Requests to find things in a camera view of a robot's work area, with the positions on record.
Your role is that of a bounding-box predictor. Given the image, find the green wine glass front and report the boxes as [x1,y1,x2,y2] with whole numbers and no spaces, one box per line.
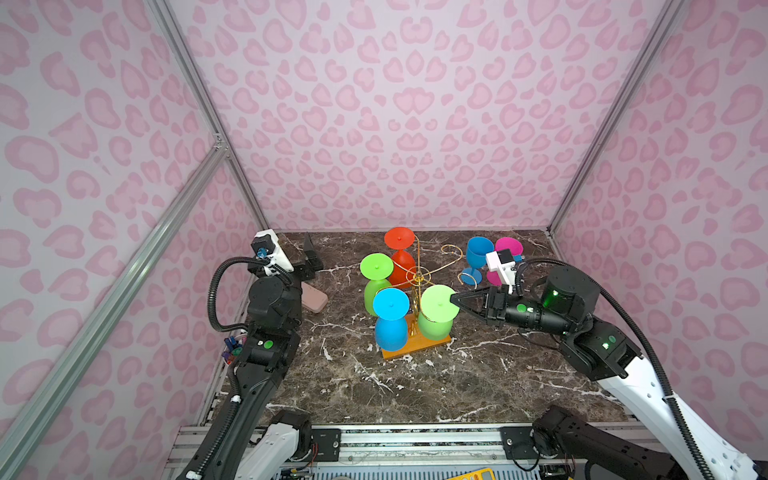
[418,285,459,341]

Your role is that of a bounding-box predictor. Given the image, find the blue wine glass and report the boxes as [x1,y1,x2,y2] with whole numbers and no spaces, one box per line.
[459,236,494,287]
[373,288,410,352]

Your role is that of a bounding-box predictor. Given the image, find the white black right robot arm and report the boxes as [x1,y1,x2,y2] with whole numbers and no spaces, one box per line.
[450,260,767,479]

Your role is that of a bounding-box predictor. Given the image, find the blue wine glass front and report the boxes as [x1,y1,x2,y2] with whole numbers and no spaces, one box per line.
[373,288,410,352]

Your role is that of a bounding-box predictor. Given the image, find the yellow plastic object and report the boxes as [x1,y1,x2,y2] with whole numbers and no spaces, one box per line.
[448,468,496,480]

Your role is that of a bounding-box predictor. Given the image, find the magenta wine glass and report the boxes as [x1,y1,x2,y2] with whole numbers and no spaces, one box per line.
[486,237,524,288]

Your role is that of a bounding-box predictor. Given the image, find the gold wire glass rack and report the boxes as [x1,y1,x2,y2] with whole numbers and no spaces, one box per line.
[383,233,465,359]

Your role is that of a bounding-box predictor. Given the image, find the right black corrugated cable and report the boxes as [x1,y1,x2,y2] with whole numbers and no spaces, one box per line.
[515,257,715,480]

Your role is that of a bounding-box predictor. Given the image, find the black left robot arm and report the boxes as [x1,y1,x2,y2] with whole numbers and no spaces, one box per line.
[178,230,324,479]

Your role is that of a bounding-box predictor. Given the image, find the pink pen cup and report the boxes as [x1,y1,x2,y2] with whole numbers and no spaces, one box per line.
[221,335,247,365]

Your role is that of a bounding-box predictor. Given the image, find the green wine glass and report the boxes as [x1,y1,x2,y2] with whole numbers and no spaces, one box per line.
[418,285,459,341]
[360,253,394,316]

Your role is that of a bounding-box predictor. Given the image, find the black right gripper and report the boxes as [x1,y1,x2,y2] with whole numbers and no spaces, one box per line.
[451,285,576,337]

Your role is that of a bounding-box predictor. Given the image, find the green wine glass back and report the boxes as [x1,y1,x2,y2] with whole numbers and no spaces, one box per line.
[360,253,394,316]

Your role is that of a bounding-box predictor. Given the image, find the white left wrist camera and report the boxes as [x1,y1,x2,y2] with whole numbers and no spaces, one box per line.
[249,229,294,276]

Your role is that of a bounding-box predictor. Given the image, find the red wine glass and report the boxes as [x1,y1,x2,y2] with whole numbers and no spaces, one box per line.
[384,227,416,289]

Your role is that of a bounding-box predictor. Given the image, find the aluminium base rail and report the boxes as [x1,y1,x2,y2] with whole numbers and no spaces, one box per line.
[161,422,655,480]

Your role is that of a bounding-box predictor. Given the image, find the pink rectangular case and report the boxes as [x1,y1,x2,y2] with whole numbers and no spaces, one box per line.
[301,282,329,313]

